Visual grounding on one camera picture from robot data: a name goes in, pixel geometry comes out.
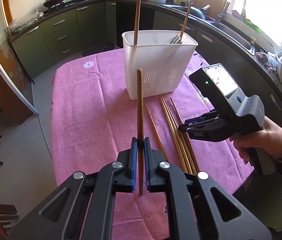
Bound wooden cutting board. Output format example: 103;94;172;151
195;0;228;18

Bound bundle of dish rags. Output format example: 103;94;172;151
255;50;279;73

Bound pink floral tablecloth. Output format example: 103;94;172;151
50;47;255;240

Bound light tan wooden chopstick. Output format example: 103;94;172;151
178;2;193;44

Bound white plastic utensil holder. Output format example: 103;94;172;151
122;29;198;101

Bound bundle of wooden chopsticks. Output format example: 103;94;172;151
144;95;199;175

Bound steel kitchen sink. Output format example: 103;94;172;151
161;4;256;55

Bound dark lower kitchen cabinets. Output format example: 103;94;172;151
116;2;282;133

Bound metal fork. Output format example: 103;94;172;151
167;36;183;45

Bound green plastic container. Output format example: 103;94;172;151
243;17;261;33

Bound black gas stove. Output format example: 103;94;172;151
46;0;102;12

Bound green lower kitchen cabinets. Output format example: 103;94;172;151
10;0;118;79

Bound black frying wok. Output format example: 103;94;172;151
180;4;211;20

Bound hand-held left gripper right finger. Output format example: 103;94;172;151
143;137;273;240

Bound steel kitchen faucet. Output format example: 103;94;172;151
215;0;246;23

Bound plastic bag of vegetables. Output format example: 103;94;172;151
8;12;44;33

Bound sliding glass door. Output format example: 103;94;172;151
0;0;38;115

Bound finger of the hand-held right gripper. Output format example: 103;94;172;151
178;124;232;142
184;112;221;127

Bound dark stone countertop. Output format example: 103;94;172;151
8;0;282;120

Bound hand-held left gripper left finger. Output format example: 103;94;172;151
7;137;138;240

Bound brown wooden chopstick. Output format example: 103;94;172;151
136;69;145;196
133;0;141;47

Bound person's right hand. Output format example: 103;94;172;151
232;116;282;164

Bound kitchen window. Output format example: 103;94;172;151
171;0;282;53

